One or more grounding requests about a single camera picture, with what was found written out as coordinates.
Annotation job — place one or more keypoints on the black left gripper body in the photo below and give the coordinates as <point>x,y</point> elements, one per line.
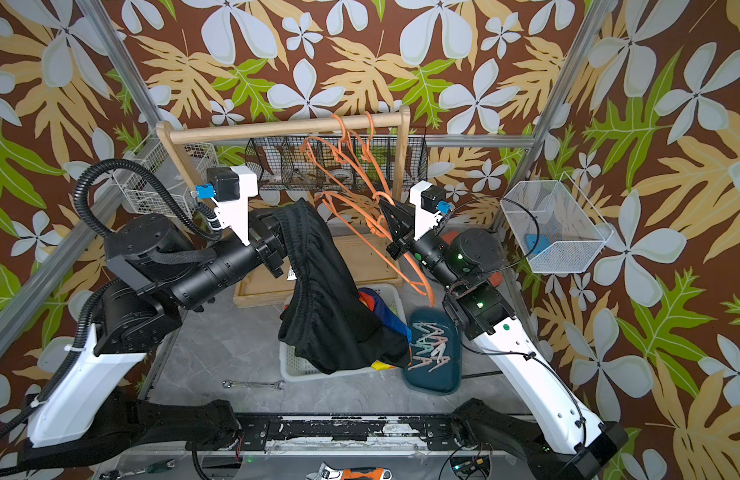
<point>262,250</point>

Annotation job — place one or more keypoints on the black wire basket back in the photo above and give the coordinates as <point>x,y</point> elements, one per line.
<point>299,162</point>

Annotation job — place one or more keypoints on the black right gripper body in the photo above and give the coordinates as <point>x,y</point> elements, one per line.
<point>404,249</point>

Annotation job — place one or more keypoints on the orange hanger of black shorts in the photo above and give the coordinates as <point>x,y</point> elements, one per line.
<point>379,229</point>

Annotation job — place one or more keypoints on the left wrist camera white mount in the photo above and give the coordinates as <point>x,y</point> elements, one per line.
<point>225,197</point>

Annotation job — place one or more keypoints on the orange handled adjustable wrench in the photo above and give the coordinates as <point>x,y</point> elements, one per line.
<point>325,472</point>

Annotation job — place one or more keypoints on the blue object in basket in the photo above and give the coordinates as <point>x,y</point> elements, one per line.
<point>535,243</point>

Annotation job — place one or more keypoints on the orange hanger of green shorts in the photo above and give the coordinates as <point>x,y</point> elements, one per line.
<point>375,158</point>

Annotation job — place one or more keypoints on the black shorts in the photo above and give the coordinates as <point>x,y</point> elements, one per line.
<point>315,322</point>

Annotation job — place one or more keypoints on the aluminium frame post right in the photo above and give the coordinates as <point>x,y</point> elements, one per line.
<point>572,67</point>

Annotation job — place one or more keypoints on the red plastic tool case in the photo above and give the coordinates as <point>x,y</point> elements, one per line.
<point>493,279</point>

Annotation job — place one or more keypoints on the wooden clothes rack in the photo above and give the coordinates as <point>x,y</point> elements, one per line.
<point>232,260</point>

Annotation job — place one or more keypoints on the aluminium frame post left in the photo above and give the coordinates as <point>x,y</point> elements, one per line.
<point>64,106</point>

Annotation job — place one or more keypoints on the small silver wrench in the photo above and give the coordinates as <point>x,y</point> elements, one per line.
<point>236,384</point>

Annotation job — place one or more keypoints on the white wire basket left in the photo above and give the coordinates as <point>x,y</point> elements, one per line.
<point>141,198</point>

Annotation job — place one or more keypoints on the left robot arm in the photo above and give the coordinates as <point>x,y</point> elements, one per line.
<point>162,266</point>

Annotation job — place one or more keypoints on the green handled screwdriver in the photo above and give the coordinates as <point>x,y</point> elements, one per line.
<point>158,467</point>

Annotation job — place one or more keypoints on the white mesh basket right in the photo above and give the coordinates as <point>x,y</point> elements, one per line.
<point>574,231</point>

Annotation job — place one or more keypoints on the rainbow striped shorts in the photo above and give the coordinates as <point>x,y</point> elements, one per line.
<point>377,333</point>

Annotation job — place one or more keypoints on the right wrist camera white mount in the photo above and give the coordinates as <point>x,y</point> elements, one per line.
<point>427,207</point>

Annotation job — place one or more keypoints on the aluminium frame post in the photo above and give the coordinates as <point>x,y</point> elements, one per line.
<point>64,106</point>
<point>572,67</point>

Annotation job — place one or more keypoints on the mint clothespin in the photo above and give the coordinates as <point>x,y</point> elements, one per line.
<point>431,347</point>

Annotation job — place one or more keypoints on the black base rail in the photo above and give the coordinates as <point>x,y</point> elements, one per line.
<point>346,432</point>

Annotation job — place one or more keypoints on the dark teal tray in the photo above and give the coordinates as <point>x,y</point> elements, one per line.
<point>447,379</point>

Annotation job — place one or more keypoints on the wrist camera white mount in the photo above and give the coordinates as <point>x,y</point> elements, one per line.
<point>225,197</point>
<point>427,207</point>

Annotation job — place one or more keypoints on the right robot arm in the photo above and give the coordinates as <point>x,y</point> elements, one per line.
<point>564,439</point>

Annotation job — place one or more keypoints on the orange hanger of rainbow shorts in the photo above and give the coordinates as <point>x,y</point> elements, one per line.
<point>322,153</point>

